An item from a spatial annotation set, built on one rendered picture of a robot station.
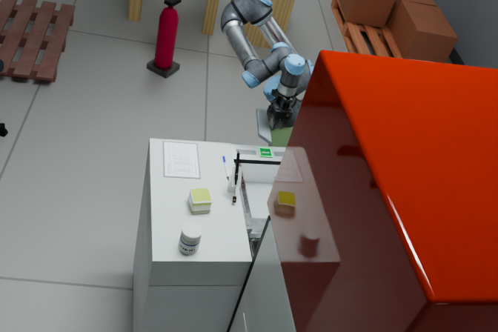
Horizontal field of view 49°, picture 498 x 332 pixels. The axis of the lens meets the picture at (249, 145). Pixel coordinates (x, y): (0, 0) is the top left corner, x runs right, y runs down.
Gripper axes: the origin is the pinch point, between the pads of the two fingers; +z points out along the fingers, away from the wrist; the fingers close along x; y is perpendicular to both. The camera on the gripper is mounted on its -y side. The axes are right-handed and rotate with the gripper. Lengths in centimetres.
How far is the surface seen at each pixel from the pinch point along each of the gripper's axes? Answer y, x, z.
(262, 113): -45, 10, 29
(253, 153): 0.7, -5.1, 15.1
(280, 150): -1.3, 7.4, 14.7
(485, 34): -230, 264, 62
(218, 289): 59, -24, 31
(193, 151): 3.3, -32.1, 13.8
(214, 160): 7.6, -23.4, 14.1
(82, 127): -120, -83, 111
